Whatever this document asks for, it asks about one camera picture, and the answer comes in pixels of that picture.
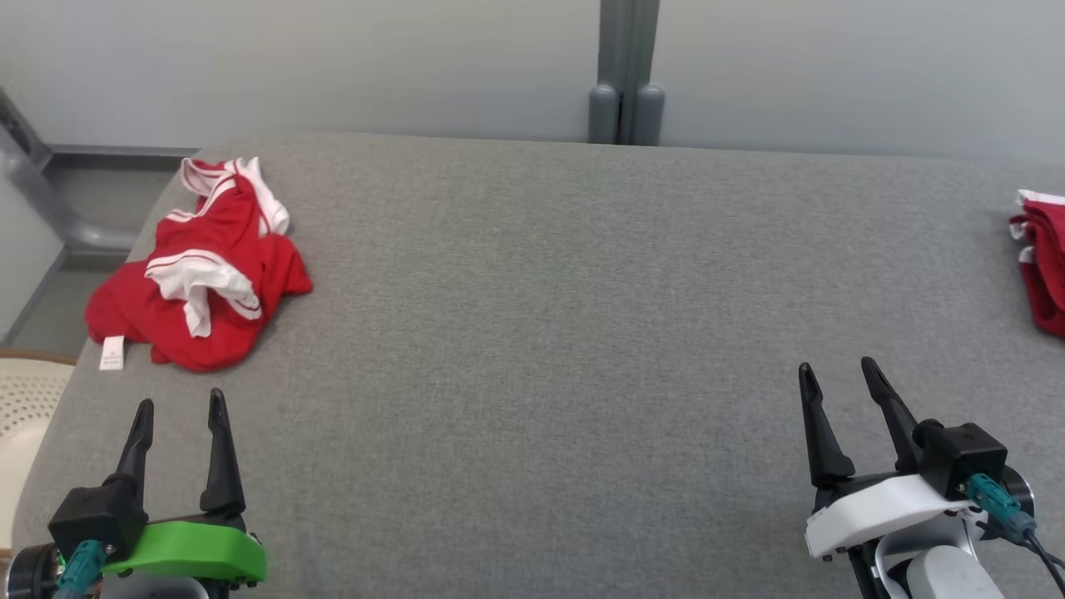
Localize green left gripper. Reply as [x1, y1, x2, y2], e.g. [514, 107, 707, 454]
[100, 388, 269, 587]

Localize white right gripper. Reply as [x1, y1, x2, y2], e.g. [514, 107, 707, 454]
[797, 357, 979, 561]

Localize red jersey with white trim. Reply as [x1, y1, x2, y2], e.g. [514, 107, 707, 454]
[83, 156, 315, 373]

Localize red shorts with white trim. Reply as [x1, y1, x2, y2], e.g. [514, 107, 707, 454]
[1008, 190, 1065, 338]

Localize cream perforated laundry basket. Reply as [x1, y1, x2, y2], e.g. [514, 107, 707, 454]
[0, 349, 77, 554]

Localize grey bent metal tube leg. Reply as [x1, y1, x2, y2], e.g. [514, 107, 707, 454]
[0, 87, 141, 252]

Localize grey partition base rail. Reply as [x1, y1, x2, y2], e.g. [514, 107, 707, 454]
[37, 143, 201, 180]

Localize grey aluminium partition post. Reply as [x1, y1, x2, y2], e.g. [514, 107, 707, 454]
[587, 0, 666, 146]

